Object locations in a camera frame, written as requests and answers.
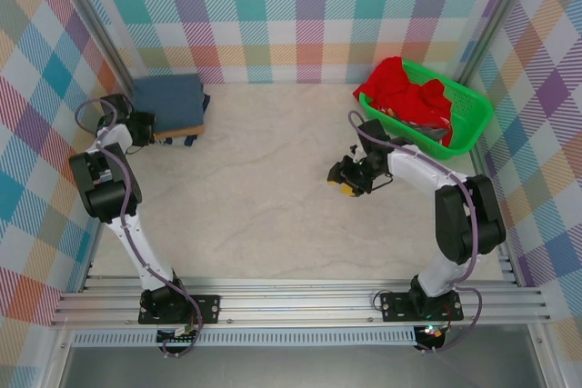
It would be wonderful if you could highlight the blue t-shirt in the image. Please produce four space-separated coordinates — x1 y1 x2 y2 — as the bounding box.
132 73 206 133

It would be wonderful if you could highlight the navy white printed folded t-shirt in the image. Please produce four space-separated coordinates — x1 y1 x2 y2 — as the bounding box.
152 95 213 148

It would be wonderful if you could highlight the tan folded t-shirt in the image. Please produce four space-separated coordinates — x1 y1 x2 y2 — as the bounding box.
154 123 206 139

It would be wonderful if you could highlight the dark grey garment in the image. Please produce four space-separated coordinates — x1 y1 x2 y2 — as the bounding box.
398 118 449 140

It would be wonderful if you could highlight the red t-shirt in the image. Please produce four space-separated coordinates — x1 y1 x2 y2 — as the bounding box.
353 55 454 146

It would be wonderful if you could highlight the green plastic basket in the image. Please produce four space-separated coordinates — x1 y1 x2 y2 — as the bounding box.
356 59 495 160

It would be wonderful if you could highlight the steel bottom plate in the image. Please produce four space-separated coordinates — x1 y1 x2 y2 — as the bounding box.
58 344 547 388

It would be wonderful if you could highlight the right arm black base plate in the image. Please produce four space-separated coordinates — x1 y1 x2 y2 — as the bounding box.
379 291 464 322

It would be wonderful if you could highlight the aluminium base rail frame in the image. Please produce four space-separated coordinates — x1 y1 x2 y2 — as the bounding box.
49 274 551 328

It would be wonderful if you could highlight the white slotted cable duct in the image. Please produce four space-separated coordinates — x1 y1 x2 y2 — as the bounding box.
72 326 417 347

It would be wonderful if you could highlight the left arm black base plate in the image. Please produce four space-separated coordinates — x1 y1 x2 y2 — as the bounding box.
138 294 222 325

